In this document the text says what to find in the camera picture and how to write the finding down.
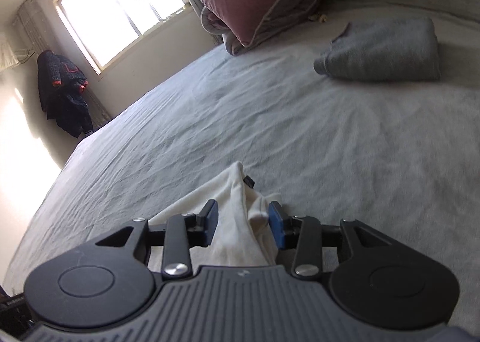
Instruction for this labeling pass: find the white Winnie Pooh sweatshirt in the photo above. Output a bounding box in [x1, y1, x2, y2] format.
[149, 162, 281, 270]

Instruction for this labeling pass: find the dark blue hanging jacket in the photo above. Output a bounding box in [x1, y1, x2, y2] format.
[37, 50, 94, 138]

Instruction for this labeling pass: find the folded grey sweater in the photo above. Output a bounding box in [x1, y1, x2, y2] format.
[313, 16, 441, 82]

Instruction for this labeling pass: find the folded grey pink quilt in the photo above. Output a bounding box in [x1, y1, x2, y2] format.
[200, 0, 318, 56]

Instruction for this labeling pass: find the window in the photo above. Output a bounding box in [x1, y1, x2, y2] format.
[55, 0, 191, 74]

